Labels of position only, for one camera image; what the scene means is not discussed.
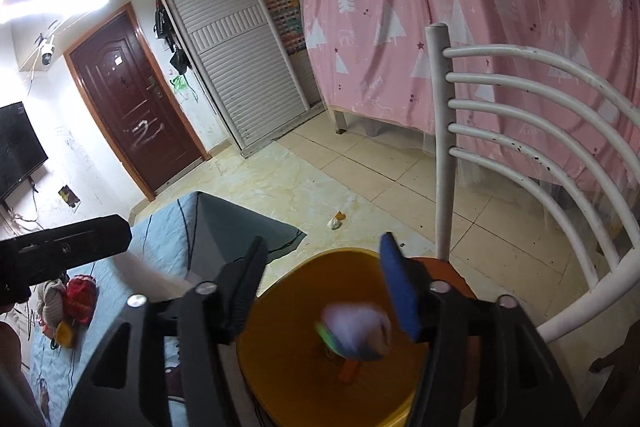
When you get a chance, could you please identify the light blue bed sheet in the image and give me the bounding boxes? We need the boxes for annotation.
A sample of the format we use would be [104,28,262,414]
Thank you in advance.
[22,191,308,427]

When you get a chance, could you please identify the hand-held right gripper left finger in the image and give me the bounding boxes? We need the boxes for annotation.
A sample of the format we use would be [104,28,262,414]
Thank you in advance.
[60,236,271,427]

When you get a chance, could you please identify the person's left forearm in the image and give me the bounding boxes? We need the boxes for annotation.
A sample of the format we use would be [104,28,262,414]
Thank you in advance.
[0,321,46,427]

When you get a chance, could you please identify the red cloth toy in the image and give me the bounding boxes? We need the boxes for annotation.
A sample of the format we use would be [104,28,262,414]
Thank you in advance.
[65,276,98,328]

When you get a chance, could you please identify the large yellow plastic basin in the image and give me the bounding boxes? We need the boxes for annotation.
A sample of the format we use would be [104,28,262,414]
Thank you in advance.
[236,248,436,427]

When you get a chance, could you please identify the white security camera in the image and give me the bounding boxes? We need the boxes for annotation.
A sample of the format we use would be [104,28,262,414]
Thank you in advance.
[35,32,56,66]

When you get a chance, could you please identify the fluorescent tube light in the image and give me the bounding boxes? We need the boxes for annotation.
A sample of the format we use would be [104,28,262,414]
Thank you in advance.
[0,0,111,25]

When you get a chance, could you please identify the small black hanging bag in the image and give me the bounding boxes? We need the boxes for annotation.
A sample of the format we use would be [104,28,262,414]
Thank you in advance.
[170,47,191,75]

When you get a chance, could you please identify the wooden bed frame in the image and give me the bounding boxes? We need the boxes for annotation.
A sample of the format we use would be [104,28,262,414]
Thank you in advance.
[330,104,351,135]

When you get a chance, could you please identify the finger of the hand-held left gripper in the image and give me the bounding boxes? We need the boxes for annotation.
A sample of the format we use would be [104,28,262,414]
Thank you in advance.
[30,214,133,282]

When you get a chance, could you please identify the grey cloth toy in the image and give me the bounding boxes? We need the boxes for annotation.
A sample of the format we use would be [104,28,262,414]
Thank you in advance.
[35,279,67,328]

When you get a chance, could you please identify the white slatted wardrobe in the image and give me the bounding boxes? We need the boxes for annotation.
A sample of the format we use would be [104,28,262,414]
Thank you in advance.
[151,0,326,158]

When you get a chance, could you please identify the colourful chart poster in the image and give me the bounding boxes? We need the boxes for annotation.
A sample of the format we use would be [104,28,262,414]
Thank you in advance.
[262,0,307,56]

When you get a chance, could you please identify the dark red door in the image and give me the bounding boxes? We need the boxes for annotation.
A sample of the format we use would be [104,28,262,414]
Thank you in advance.
[63,4,208,202]

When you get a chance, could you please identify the small yellow toy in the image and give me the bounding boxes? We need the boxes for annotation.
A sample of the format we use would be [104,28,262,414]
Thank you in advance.
[54,321,78,350]

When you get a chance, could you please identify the white metal chair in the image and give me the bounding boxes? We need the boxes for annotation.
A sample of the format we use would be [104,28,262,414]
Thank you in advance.
[414,23,640,413]

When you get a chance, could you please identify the black television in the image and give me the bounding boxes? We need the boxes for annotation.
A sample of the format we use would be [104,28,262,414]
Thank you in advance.
[0,102,49,202]

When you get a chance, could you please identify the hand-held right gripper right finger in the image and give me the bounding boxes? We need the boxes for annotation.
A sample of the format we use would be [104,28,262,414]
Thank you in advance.
[379,232,583,427]

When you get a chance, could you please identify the broken wall box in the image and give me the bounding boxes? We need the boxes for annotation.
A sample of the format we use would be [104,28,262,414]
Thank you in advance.
[57,185,81,208]

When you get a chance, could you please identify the white wrapper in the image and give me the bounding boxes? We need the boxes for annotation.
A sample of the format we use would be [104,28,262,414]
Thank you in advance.
[315,299,393,363]

